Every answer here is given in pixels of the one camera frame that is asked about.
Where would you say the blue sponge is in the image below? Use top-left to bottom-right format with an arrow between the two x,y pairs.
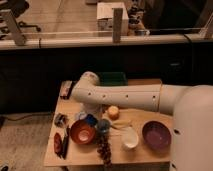
85,114 -> 97,126

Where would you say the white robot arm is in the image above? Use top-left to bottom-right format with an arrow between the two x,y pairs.
71,71 -> 213,171

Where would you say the green plastic tray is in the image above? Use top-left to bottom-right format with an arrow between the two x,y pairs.
98,72 -> 127,86

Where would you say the blue cup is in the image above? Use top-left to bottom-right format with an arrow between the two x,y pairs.
97,119 -> 110,134

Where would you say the orange fruit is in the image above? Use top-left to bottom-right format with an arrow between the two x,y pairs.
107,106 -> 119,120

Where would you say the red bowl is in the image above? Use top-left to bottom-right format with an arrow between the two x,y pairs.
70,120 -> 96,145

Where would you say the small grey toy object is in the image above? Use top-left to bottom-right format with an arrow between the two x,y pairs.
54,113 -> 68,127

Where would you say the black rectangular object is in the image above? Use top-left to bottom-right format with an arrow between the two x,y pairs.
60,80 -> 73,99

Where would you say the banana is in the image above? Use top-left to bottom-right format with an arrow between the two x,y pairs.
111,120 -> 132,130

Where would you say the bunch of dark grapes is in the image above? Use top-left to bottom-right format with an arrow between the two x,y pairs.
97,135 -> 111,167

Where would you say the black utensil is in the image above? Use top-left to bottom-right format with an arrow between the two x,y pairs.
62,127 -> 69,159

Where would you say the purple bowl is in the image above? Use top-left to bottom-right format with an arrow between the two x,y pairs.
142,121 -> 171,150

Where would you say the cardboard box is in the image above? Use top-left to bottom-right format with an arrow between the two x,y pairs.
97,2 -> 129,35

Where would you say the office chair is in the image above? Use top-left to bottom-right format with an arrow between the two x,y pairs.
0,0 -> 41,34

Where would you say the wooden post left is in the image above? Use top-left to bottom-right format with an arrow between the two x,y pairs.
0,9 -> 26,46

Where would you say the wooden post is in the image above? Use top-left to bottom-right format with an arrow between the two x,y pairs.
0,9 -> 26,46
112,8 -> 123,43

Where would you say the wooden post centre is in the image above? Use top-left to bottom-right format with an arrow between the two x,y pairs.
112,8 -> 123,43

